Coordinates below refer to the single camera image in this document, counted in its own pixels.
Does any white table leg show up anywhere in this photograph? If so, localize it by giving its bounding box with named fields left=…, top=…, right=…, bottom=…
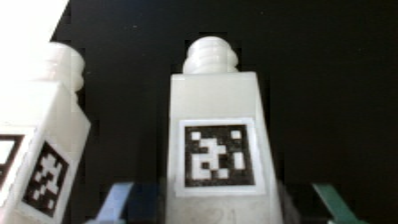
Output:
left=165, top=36, right=283, bottom=224
left=0, top=43, right=91, bottom=224

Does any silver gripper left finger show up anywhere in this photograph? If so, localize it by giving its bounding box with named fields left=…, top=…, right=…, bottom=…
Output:
left=85, top=182, right=133, bottom=224

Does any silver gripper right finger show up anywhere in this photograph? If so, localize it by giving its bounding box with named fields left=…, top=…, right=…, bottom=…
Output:
left=313, top=183, right=370, bottom=224

